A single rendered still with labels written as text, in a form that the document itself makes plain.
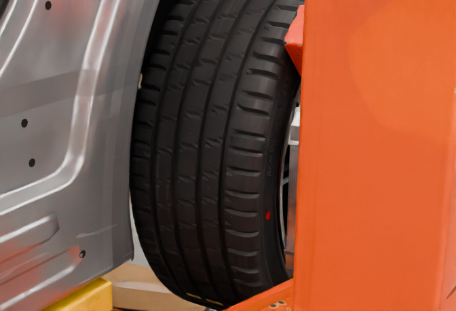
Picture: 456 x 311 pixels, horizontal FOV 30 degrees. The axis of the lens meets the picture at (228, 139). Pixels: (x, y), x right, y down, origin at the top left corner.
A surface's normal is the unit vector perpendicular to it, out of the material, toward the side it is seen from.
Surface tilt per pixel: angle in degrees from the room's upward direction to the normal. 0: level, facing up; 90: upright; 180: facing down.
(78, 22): 90
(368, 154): 90
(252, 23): 43
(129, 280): 2
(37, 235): 90
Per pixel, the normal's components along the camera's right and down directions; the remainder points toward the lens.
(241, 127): -0.49, -0.08
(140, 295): 0.01, -0.96
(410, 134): -0.52, 0.25
